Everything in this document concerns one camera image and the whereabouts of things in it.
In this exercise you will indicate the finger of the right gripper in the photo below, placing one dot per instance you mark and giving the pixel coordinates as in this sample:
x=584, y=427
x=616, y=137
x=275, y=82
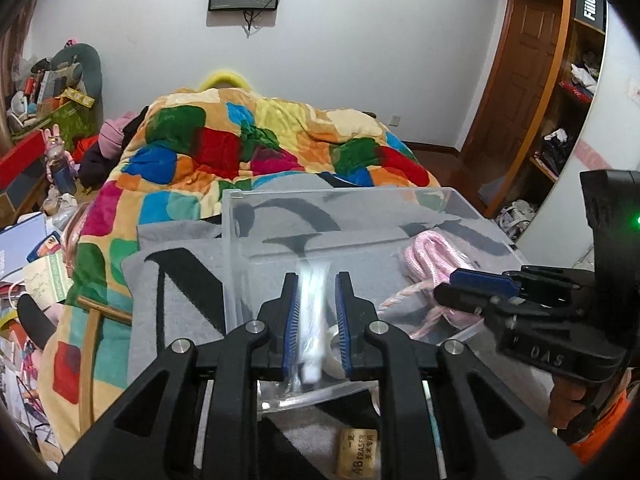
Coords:
x=484, y=283
x=480, y=302

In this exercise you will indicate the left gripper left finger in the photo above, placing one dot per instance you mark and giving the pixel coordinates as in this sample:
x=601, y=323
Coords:
x=192, y=413

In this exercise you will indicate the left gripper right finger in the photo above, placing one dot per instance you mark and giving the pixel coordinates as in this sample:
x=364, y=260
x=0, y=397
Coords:
x=445, y=414

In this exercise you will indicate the wooden stamp block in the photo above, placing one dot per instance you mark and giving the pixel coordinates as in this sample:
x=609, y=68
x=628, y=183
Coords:
x=356, y=457

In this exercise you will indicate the white ointment tube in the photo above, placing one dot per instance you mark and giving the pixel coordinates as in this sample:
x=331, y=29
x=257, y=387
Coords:
x=311, y=321

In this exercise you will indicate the white tape roll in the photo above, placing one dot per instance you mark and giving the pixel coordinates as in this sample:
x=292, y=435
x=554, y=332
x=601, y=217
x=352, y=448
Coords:
x=332, y=361

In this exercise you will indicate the right hand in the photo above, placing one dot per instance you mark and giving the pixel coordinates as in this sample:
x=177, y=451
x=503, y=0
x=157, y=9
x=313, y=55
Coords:
x=566, y=401

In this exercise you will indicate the clear plastic storage box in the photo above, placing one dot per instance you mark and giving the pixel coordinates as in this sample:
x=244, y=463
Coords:
x=361, y=231

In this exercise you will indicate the grey black striped blanket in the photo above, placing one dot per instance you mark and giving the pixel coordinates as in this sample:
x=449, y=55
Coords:
x=177, y=281

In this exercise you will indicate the brown wooden door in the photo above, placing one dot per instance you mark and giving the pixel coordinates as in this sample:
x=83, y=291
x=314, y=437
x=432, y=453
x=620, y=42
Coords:
x=527, y=62

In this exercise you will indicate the blue white notebook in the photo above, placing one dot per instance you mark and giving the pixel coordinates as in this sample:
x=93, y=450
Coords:
x=18, y=241

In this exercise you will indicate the colourful patchwork quilt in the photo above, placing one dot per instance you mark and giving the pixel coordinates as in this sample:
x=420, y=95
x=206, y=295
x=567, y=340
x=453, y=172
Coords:
x=187, y=150

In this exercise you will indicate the pink rabbit toy bottle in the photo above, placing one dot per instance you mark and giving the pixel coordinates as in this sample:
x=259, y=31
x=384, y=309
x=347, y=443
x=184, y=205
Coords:
x=60, y=165

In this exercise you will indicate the pink knit hat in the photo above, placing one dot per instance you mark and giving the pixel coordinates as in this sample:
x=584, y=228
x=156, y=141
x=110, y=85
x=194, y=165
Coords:
x=111, y=135

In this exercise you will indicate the red box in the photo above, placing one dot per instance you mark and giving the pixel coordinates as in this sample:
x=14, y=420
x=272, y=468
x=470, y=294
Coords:
x=19, y=158

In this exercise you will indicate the yellow pillow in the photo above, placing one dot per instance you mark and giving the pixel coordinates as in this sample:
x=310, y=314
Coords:
x=224, y=79

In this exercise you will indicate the green gift box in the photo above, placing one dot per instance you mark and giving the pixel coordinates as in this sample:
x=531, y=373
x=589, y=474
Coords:
x=74, y=121

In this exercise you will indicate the grey neck pillow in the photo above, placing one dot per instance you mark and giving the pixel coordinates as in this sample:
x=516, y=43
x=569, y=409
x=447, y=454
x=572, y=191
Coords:
x=87, y=66

